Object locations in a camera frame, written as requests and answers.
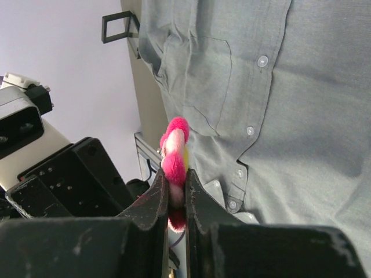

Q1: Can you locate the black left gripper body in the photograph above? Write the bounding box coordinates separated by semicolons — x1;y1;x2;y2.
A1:
5;137;134;218

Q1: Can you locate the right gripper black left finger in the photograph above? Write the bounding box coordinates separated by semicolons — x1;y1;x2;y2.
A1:
1;170;168;277

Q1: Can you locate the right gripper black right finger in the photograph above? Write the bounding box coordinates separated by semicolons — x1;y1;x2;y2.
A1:
185;169;366;277

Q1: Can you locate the grey button-up shirt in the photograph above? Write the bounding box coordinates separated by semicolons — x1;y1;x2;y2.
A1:
138;0;371;225

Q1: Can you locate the black left jewellery box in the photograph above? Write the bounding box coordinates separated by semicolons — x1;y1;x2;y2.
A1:
101;10;141;59

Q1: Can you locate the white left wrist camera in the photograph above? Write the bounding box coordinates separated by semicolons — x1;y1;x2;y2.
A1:
1;72;70;191

